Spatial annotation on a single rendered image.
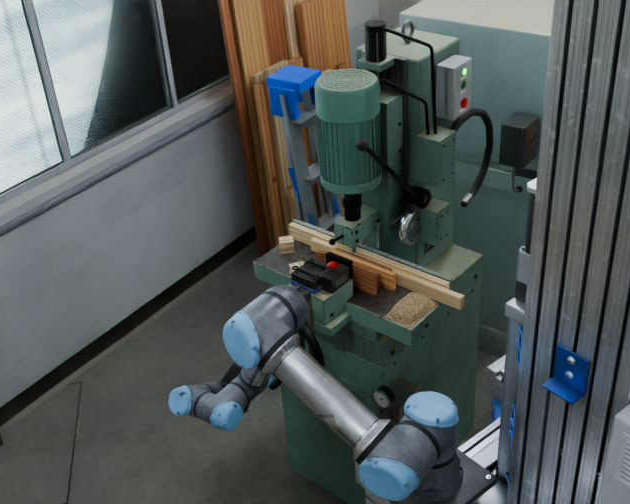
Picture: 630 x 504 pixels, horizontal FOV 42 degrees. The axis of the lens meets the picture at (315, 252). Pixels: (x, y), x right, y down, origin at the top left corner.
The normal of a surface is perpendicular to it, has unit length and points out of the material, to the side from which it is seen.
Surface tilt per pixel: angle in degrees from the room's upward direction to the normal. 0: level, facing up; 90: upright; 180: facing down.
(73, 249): 90
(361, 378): 90
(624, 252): 90
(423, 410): 8
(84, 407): 0
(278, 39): 87
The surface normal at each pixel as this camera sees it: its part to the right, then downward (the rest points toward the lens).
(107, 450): -0.07, -0.84
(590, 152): -0.77, 0.39
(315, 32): 0.80, 0.24
